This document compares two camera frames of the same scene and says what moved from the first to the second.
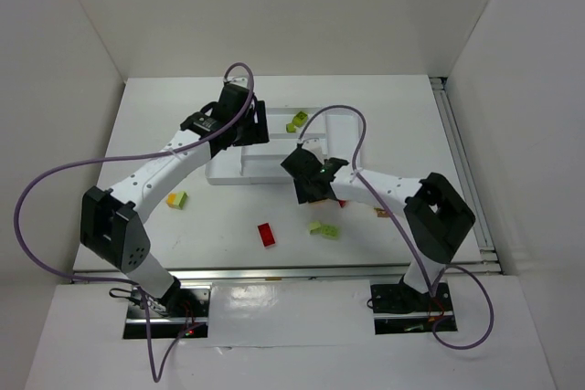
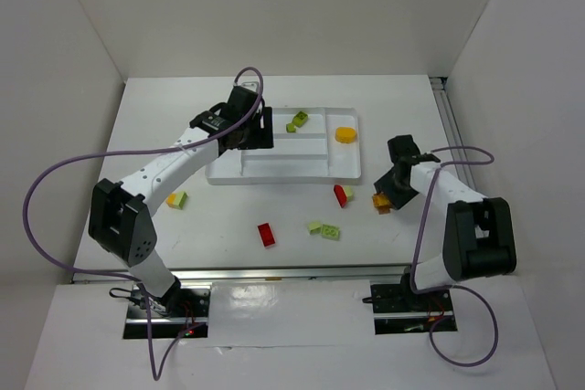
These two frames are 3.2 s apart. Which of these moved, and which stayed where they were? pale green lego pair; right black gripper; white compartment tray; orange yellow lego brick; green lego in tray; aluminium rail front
Moved: orange yellow lego brick; right black gripper
Stayed: green lego in tray; white compartment tray; aluminium rail front; pale green lego pair
